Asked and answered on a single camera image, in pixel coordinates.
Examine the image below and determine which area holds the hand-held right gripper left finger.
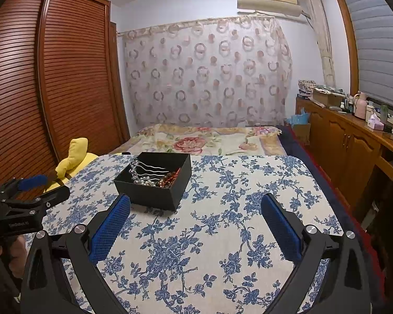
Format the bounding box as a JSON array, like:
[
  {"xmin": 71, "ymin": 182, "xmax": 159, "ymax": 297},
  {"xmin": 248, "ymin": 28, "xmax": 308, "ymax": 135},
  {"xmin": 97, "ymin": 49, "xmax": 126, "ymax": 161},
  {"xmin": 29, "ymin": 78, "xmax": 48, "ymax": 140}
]
[{"xmin": 20, "ymin": 193, "xmax": 132, "ymax": 314}]

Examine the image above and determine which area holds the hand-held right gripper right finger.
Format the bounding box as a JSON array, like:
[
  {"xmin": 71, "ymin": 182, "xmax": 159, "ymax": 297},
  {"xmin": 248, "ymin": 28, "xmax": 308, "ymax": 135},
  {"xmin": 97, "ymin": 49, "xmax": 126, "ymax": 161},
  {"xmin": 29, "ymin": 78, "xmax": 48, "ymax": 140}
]
[{"xmin": 260, "ymin": 193, "xmax": 372, "ymax": 314}]

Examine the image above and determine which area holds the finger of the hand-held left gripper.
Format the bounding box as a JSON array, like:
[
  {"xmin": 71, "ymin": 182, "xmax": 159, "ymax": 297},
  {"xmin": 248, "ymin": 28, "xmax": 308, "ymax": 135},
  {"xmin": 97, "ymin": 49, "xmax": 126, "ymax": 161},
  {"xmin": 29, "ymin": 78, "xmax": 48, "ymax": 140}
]
[
  {"xmin": 0, "ymin": 185, "xmax": 71, "ymax": 210},
  {"xmin": 0, "ymin": 172, "xmax": 61, "ymax": 197}
]

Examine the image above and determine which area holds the black jewelry box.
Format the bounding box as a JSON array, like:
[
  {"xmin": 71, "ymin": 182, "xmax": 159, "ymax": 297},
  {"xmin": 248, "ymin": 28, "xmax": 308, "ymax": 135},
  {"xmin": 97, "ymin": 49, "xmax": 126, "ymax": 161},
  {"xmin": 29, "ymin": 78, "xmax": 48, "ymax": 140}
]
[{"xmin": 113, "ymin": 152, "xmax": 192, "ymax": 211}]

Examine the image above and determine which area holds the silver hair comb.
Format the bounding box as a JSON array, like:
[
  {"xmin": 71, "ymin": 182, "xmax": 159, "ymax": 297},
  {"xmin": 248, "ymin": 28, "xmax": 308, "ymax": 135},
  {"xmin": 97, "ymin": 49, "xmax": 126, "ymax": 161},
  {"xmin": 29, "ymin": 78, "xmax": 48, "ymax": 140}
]
[{"xmin": 129, "ymin": 158, "xmax": 183, "ymax": 184}]

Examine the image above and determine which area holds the red bead bracelet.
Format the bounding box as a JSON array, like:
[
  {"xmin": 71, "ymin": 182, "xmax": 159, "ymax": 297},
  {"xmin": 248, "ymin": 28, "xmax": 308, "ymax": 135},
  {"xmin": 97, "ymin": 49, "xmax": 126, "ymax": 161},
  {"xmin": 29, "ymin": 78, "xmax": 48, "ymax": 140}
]
[{"xmin": 157, "ymin": 167, "xmax": 183, "ymax": 189}]

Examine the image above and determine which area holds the person's left hand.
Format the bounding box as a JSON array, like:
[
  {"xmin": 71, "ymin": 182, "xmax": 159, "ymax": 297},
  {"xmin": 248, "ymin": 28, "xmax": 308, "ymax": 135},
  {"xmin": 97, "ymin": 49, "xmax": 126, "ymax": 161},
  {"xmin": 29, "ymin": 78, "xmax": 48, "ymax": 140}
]
[{"xmin": 0, "ymin": 235, "xmax": 27, "ymax": 279}]

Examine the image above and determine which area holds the yellow plush toy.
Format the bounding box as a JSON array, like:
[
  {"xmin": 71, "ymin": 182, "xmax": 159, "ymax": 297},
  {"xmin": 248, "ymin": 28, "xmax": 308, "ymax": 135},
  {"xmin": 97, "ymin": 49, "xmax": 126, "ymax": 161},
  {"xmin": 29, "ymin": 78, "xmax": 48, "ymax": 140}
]
[{"xmin": 44, "ymin": 137, "xmax": 99, "ymax": 192}]

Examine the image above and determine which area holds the dark blue bed cover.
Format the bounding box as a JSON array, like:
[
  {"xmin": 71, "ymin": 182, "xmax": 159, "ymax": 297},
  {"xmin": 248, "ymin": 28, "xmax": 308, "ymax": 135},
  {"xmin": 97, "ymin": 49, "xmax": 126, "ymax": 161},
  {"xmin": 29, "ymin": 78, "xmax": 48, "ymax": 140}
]
[{"xmin": 278, "ymin": 126, "xmax": 365, "ymax": 231}]

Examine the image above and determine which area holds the blue floral tablecloth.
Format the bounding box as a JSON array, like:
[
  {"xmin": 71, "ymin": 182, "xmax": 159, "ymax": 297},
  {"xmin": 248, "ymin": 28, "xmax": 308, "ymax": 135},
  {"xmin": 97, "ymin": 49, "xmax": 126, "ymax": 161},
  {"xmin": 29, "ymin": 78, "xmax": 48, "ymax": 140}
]
[{"xmin": 24, "ymin": 154, "xmax": 344, "ymax": 314}]

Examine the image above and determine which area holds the wooden side cabinet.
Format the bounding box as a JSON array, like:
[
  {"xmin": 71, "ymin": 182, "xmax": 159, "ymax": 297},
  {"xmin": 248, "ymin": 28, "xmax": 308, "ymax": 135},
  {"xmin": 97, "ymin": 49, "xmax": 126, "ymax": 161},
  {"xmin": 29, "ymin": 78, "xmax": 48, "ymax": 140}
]
[{"xmin": 295, "ymin": 96, "xmax": 393, "ymax": 223}]

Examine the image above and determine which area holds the blue paper bag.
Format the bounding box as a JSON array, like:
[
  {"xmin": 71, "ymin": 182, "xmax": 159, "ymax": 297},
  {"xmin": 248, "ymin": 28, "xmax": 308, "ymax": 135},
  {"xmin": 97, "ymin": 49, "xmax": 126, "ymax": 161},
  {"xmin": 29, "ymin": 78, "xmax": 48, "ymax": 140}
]
[{"xmin": 286, "ymin": 108, "xmax": 312, "ymax": 127}]

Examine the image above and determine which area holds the brown slatted wardrobe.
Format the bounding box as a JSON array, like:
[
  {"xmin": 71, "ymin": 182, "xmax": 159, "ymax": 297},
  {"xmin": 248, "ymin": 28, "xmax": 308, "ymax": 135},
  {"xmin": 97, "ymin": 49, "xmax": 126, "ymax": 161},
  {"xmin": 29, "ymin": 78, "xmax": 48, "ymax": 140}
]
[{"xmin": 0, "ymin": 0, "xmax": 130, "ymax": 203}]

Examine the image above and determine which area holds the floral bed blanket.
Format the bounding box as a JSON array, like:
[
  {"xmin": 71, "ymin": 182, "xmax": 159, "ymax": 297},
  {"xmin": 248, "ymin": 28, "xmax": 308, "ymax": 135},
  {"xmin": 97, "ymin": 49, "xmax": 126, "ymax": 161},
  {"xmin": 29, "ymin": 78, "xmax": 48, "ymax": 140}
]
[{"xmin": 128, "ymin": 124, "xmax": 287, "ymax": 156}]

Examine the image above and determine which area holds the cardboard box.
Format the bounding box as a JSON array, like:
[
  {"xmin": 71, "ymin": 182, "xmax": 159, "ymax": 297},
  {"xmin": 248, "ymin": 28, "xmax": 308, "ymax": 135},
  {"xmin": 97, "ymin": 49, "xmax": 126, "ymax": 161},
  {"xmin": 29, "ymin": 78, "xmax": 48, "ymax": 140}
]
[{"xmin": 311, "ymin": 90, "xmax": 345, "ymax": 107}]

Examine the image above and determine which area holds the pink tissue box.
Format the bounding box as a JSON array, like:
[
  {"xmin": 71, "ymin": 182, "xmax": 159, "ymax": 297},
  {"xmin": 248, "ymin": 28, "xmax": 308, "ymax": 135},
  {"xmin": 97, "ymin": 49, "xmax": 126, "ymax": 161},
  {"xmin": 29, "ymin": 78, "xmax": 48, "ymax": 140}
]
[{"xmin": 367, "ymin": 113, "xmax": 386, "ymax": 131}]

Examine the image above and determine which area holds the stack of patterned papers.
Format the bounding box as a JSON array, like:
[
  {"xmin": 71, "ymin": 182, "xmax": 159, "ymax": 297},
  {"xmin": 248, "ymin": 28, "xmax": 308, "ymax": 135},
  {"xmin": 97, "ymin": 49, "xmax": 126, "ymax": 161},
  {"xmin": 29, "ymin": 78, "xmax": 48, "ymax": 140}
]
[{"xmin": 296, "ymin": 79, "xmax": 344, "ymax": 100}]

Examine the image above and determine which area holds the pink thermos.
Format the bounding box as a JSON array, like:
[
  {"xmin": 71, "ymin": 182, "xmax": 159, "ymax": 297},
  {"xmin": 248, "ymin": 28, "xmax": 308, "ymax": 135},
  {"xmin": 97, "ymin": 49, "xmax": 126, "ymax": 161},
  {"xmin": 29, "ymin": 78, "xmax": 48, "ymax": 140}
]
[{"xmin": 354, "ymin": 92, "xmax": 369, "ymax": 120}]

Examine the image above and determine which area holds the circle patterned curtain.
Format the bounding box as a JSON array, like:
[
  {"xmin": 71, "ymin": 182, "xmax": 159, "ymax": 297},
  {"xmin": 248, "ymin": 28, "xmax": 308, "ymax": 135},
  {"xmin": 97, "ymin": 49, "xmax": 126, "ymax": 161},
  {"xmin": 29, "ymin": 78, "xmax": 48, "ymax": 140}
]
[{"xmin": 119, "ymin": 16, "xmax": 293, "ymax": 130}]

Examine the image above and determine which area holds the beige side curtain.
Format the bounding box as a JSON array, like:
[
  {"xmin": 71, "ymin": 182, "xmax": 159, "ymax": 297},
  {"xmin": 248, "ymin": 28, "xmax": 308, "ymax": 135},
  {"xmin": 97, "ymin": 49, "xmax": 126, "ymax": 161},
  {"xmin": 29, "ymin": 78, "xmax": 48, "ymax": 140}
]
[{"xmin": 301, "ymin": 0, "xmax": 336, "ymax": 87}]

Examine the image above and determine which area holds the window with grey blind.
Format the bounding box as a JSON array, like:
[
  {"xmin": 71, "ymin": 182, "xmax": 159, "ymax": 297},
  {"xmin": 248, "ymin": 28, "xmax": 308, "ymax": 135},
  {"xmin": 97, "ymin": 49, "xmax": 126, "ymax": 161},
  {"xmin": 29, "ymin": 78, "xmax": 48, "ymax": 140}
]
[{"xmin": 331, "ymin": 0, "xmax": 393, "ymax": 113}]

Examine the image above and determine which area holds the wall air conditioner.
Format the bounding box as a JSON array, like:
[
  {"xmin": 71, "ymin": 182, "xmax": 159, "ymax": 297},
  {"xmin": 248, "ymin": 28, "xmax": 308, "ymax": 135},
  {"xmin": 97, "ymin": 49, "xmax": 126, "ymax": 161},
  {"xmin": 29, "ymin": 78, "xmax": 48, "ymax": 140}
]
[{"xmin": 237, "ymin": 0, "xmax": 312, "ymax": 20}]

